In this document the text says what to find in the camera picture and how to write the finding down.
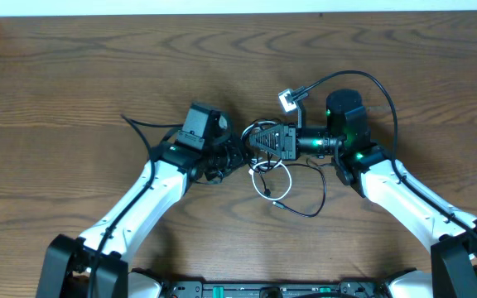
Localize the black usb cable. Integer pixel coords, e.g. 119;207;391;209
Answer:
240;118;335;219

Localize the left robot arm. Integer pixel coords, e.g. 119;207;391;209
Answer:
36;103;247;297

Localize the white usb cable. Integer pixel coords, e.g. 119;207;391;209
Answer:
240;119;293;202

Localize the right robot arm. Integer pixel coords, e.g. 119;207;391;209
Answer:
248;89;477;297

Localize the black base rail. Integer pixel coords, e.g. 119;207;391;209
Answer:
128;268;434;298

